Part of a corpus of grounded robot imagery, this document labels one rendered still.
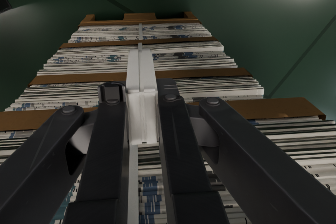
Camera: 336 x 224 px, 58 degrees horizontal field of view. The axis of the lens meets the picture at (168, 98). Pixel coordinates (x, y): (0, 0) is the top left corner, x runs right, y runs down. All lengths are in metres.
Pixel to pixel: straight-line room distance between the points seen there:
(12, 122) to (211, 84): 0.29
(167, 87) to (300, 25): 1.16
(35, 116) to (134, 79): 0.19
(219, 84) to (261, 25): 0.77
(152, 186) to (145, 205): 0.02
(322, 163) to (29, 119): 0.26
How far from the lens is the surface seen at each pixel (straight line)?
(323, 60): 1.40
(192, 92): 0.46
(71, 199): 0.22
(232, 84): 0.49
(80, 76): 0.55
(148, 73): 0.16
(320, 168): 0.26
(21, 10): 1.21
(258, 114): 0.31
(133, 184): 0.21
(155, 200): 0.22
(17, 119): 0.33
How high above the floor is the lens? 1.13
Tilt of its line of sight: 64 degrees down
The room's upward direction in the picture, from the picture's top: 168 degrees clockwise
